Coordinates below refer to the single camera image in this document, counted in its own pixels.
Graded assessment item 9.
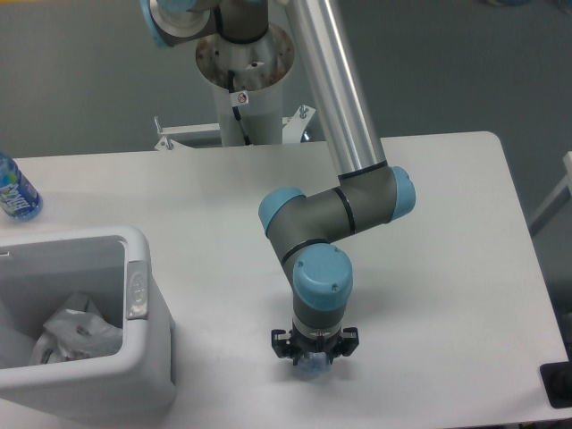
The white frame at right edge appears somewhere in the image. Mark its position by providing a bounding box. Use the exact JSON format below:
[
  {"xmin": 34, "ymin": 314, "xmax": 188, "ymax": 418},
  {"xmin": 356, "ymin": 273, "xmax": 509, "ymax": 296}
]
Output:
[{"xmin": 528, "ymin": 151, "xmax": 571, "ymax": 237}]

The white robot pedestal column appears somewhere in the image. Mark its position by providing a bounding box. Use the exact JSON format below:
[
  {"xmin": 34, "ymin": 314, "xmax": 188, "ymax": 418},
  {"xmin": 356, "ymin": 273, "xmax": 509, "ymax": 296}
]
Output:
[{"xmin": 196, "ymin": 23, "xmax": 295, "ymax": 147}]

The white plastic trash can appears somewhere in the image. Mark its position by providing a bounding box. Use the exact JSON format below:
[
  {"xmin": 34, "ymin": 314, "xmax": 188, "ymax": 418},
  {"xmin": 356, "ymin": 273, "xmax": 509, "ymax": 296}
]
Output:
[{"xmin": 1, "ymin": 226, "xmax": 177, "ymax": 420}]

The white paper wrapper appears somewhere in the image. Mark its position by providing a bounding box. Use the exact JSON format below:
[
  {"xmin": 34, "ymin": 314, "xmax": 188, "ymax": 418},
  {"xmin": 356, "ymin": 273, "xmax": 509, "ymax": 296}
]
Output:
[{"xmin": 44, "ymin": 292, "xmax": 123, "ymax": 361}]

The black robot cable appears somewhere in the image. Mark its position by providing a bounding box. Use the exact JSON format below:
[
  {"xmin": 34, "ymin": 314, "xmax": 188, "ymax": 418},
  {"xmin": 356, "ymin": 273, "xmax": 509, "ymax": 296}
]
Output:
[{"xmin": 226, "ymin": 69, "xmax": 253, "ymax": 147}]

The clear plastic bottle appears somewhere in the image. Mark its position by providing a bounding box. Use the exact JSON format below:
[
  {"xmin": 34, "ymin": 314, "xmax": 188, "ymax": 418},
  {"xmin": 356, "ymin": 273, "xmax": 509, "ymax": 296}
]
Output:
[{"xmin": 294, "ymin": 352, "xmax": 332, "ymax": 380}]

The trash inside can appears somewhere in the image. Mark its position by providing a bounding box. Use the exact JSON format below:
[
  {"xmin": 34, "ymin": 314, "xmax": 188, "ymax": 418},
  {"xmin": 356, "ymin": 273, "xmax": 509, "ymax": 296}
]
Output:
[{"xmin": 29, "ymin": 332, "xmax": 63, "ymax": 366}]

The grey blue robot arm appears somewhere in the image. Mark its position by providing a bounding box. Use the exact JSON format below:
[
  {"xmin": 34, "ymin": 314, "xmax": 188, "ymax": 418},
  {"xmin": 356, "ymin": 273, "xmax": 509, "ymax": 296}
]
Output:
[{"xmin": 140, "ymin": 1, "xmax": 416, "ymax": 365}]

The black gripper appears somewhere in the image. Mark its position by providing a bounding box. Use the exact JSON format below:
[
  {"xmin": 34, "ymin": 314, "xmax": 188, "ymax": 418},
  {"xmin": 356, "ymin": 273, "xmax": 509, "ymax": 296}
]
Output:
[{"xmin": 271, "ymin": 327, "xmax": 359, "ymax": 365}]

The white pedestal base frame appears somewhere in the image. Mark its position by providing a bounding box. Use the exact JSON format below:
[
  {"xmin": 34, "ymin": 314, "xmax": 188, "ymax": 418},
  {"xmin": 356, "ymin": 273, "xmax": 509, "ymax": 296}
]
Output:
[{"xmin": 153, "ymin": 104, "xmax": 323, "ymax": 152}]

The blue labelled water bottle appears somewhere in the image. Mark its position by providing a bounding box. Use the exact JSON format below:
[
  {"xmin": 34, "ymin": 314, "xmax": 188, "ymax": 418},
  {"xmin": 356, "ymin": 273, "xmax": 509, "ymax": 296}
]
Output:
[{"xmin": 1, "ymin": 153, "xmax": 43, "ymax": 222}]

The black device at table edge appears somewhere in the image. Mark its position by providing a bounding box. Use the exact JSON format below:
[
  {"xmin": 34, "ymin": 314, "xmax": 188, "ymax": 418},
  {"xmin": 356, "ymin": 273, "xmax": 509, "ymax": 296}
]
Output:
[{"xmin": 540, "ymin": 361, "xmax": 571, "ymax": 409}]

